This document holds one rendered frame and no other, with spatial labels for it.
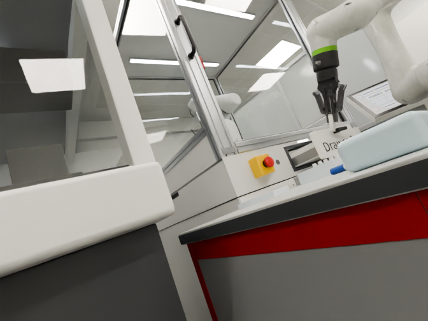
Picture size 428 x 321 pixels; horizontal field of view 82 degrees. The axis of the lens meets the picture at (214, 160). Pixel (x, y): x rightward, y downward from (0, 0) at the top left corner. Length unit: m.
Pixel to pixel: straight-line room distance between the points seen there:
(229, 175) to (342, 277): 0.55
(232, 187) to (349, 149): 0.55
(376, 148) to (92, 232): 0.40
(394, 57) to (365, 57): 1.48
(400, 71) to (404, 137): 1.00
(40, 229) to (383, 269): 0.42
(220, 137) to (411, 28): 3.85
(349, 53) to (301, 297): 2.63
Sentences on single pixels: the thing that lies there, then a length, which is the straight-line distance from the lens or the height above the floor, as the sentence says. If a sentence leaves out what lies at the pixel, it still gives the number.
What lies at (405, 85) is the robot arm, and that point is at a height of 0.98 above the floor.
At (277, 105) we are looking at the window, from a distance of 1.22.
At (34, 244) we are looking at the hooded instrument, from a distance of 0.41.
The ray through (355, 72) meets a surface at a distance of 2.84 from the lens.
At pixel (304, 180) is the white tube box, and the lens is 0.82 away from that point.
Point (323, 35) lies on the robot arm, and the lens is 1.07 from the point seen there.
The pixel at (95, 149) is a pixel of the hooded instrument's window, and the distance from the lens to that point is 0.46.
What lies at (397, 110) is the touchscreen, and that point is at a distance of 1.85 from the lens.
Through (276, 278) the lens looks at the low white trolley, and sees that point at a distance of 0.46.
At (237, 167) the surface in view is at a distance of 0.88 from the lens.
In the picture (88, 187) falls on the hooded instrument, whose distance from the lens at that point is 0.43.
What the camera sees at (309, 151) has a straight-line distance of 1.03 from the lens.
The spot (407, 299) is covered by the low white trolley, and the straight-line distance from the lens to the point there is 0.35.
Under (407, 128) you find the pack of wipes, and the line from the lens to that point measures 0.34.
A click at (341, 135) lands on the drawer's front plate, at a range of 1.15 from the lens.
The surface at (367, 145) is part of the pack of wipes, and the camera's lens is 0.35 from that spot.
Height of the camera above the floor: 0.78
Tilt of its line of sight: 11 degrees up
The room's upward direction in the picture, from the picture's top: 21 degrees counter-clockwise
